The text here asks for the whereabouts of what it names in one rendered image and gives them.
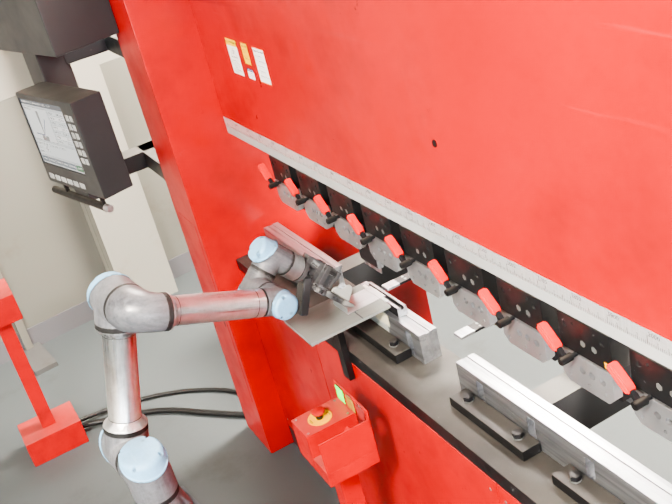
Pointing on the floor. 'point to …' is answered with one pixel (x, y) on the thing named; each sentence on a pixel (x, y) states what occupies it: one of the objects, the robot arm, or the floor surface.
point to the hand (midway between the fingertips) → (344, 302)
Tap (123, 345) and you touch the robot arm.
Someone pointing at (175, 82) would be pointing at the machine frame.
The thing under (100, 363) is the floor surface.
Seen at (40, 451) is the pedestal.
